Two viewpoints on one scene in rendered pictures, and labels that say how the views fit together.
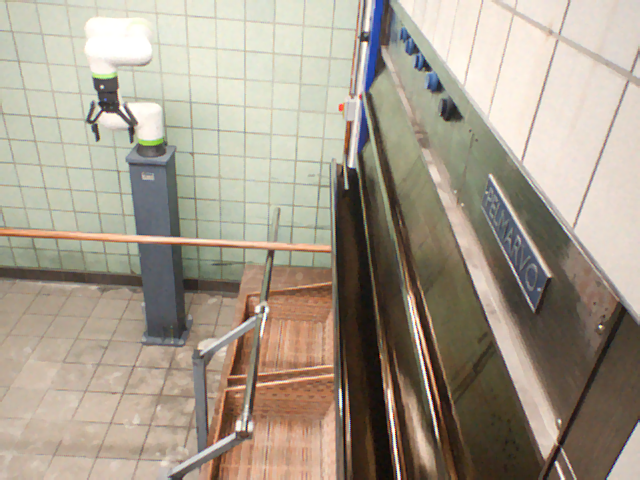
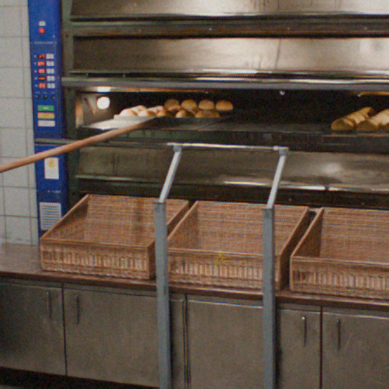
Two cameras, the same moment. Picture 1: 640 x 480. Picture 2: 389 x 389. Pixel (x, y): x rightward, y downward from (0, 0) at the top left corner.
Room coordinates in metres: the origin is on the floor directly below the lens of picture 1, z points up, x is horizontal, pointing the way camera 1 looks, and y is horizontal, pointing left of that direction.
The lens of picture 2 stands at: (-0.51, 4.35, 1.79)
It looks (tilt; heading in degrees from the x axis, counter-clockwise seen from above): 10 degrees down; 294
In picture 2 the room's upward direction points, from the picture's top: 1 degrees counter-clockwise
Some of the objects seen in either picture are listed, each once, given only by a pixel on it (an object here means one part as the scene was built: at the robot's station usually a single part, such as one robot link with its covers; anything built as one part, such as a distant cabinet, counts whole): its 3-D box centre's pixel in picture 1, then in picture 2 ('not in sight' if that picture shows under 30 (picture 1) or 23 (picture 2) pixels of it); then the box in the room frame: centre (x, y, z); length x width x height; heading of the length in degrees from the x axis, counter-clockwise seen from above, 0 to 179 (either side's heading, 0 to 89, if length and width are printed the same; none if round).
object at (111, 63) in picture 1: (103, 55); not in sight; (2.07, 0.85, 1.79); 0.13 x 0.11 x 0.14; 107
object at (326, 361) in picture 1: (291, 338); (115, 234); (1.81, 0.08, 0.72); 0.56 x 0.49 x 0.28; 1
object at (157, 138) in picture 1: (146, 122); not in sight; (2.57, 0.89, 1.36); 0.16 x 0.13 x 0.19; 107
